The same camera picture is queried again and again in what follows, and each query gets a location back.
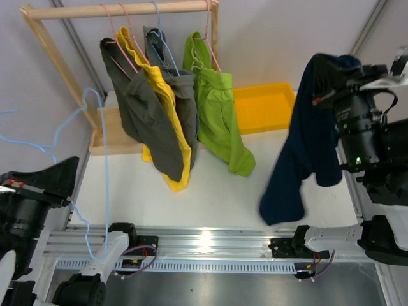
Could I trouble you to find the navy blue shorts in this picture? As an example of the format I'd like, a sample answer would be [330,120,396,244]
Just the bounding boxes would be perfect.
[259,61,342,226]

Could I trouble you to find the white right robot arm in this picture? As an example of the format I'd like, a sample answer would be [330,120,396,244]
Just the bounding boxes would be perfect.
[291,56,407,266]

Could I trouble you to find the pink hanger of olive shorts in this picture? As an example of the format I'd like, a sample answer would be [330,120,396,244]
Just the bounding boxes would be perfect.
[100,4,138,74]

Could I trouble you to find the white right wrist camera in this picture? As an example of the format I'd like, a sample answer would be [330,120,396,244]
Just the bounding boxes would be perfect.
[360,45,407,91]

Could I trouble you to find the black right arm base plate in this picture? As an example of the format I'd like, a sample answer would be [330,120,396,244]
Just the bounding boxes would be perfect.
[268,238,331,259]

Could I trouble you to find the yellow shorts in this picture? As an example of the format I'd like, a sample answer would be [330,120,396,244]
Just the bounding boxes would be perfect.
[116,27,192,192]

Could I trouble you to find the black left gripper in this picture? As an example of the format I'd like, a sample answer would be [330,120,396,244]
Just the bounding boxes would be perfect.
[0,152,80,269]

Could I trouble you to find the lime green shorts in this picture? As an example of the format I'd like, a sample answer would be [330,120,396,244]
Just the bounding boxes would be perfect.
[182,31,256,177]

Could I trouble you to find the pink hanger of green shorts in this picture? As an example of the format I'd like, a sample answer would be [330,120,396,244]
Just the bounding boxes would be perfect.
[195,0,222,73]

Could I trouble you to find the wooden clothes rack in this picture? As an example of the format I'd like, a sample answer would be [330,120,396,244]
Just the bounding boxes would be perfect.
[19,0,221,157]

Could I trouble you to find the light grey shorts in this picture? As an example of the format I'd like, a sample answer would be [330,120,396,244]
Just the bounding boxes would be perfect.
[143,27,200,167]

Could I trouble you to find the slotted white cable duct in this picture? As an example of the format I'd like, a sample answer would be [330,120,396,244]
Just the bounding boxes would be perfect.
[55,257,297,274]

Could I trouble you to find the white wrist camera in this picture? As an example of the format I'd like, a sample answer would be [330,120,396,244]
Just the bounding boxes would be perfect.
[360,45,407,91]
[0,186,16,194]

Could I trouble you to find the blue hanger of grey shorts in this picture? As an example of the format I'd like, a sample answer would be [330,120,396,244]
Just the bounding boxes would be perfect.
[152,1,180,76]

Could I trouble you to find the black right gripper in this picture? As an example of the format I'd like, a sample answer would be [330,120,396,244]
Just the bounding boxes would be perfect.
[307,54,387,167]

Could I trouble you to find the aluminium mounting rail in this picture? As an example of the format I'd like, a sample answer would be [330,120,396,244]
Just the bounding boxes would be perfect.
[43,225,391,264]

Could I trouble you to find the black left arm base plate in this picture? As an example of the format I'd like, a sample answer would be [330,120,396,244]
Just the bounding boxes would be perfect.
[121,235,159,258]

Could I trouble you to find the pink hanger of yellow shorts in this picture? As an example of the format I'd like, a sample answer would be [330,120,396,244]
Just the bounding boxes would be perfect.
[118,3,151,66]

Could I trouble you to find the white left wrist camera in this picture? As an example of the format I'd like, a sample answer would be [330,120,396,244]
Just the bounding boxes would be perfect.
[0,186,16,194]

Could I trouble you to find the dark olive grey shorts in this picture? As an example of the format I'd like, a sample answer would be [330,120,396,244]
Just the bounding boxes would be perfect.
[99,37,186,183]

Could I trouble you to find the yellow plastic tray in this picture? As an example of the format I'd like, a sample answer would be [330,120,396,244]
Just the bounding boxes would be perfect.
[233,82,295,135]

